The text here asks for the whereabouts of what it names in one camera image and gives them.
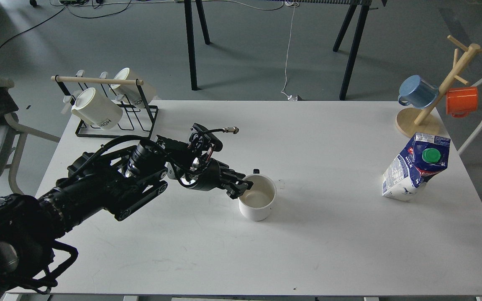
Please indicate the white mug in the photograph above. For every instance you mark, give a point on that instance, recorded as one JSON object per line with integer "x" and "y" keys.
{"x": 135, "y": 95}
{"x": 96, "y": 109}
{"x": 256, "y": 204}

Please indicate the orange mug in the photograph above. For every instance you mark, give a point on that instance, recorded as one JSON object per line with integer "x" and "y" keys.
{"x": 461, "y": 101}

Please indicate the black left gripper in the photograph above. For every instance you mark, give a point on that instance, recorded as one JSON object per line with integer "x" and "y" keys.
{"x": 210, "y": 176}

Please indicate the black wire mug rack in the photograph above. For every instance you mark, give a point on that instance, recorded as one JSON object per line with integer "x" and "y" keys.
{"x": 135, "y": 121}

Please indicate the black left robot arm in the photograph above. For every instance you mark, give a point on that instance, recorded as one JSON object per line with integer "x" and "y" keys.
{"x": 121, "y": 177}

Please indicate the blue white milk carton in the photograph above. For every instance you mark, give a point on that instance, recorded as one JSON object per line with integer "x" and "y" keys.
{"x": 423, "y": 157}

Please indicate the wooden mug tree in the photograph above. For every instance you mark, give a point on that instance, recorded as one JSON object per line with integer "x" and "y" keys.
{"x": 412, "y": 120}

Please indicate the blue mug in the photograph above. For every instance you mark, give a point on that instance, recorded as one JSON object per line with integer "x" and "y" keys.
{"x": 417, "y": 92}

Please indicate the white mug front on rack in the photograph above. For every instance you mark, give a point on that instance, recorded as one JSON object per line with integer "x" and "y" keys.
{"x": 96, "y": 109}

